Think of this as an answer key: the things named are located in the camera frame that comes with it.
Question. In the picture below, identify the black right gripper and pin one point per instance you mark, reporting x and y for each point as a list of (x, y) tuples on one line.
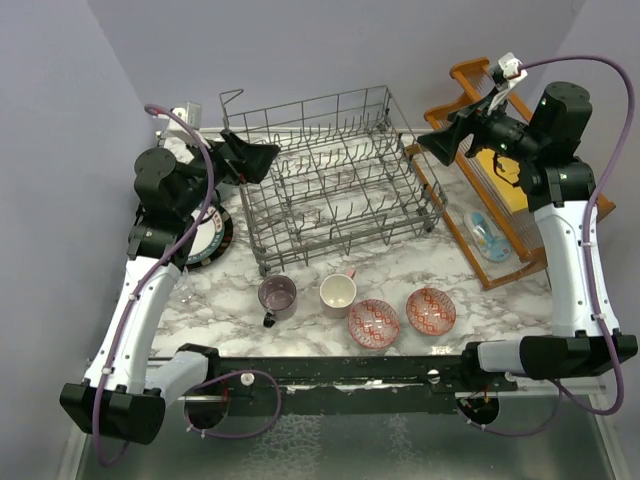
[(475, 120)]

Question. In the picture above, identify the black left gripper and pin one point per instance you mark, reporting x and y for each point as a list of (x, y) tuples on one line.
[(249, 162)]

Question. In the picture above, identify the red patterned bowl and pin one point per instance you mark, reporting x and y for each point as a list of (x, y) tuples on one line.
[(373, 324), (431, 311)]

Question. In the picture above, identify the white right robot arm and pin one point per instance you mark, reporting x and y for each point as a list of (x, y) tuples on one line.
[(586, 340)]

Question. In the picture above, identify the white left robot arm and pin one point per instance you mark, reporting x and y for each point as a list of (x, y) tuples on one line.
[(117, 396)]

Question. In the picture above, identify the wooden dish drying rack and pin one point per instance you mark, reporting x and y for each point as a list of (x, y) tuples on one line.
[(505, 220)]

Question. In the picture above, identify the blue patterned clear dish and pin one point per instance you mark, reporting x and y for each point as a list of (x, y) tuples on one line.
[(488, 238)]

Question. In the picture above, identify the round plate dark lettered rim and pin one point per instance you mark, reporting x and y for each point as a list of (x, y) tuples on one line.
[(212, 239)]

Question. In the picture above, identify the clear drinking glass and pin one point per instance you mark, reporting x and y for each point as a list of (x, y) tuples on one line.
[(184, 290)]

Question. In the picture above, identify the grey wire dish rack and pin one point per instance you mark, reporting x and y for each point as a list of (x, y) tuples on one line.
[(348, 173)]

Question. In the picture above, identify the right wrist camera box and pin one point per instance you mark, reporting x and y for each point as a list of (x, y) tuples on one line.
[(506, 75)]

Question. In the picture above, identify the purple mug black handle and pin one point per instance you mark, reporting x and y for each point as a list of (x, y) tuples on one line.
[(278, 297)]

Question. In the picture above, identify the cream mug pink handle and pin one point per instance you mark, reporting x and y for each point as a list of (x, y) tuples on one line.
[(338, 293)]

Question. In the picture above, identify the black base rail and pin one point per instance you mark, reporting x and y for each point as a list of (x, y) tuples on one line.
[(348, 385)]

